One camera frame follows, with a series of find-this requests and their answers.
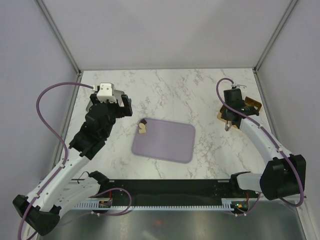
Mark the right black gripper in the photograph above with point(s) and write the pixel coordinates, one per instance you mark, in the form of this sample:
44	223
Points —
224	115

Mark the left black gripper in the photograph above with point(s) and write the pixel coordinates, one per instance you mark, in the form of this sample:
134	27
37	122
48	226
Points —
127	103

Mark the dark diamond chocolate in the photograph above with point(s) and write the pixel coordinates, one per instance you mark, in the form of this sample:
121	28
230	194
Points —
143	121

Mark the white oval chocolate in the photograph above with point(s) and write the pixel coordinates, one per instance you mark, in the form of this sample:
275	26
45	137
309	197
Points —
142	126

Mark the white block chocolate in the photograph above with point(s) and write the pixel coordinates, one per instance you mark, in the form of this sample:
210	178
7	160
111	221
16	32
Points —
142	131

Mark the metal tongs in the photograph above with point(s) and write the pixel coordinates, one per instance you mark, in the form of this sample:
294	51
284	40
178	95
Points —
227	126

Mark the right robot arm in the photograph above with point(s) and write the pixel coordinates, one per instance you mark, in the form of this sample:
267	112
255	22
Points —
284	173

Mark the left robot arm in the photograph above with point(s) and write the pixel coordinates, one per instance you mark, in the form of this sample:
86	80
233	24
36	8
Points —
44	206

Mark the gold chocolate box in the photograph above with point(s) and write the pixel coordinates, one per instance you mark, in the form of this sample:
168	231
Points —
252	103

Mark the lavender plastic tray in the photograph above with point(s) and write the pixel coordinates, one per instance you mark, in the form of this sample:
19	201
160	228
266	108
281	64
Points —
165	140

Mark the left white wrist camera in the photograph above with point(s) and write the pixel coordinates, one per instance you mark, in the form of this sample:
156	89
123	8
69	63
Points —
105	92

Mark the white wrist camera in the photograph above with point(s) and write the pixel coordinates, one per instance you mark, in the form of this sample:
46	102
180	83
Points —
236	85
105	92

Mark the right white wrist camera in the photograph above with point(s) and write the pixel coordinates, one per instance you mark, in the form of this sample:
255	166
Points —
236	85

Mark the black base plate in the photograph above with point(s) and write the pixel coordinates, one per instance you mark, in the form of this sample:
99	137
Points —
175	192

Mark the white cable duct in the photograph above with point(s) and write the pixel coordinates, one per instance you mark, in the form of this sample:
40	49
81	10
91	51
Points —
97	205

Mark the left aluminium frame post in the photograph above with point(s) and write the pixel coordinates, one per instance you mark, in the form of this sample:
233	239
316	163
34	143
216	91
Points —
57	34

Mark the aluminium frame post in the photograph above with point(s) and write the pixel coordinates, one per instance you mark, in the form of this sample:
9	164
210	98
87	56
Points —
275	34
57	34

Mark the right aluminium frame post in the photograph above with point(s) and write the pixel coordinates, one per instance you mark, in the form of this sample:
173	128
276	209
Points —
275	34

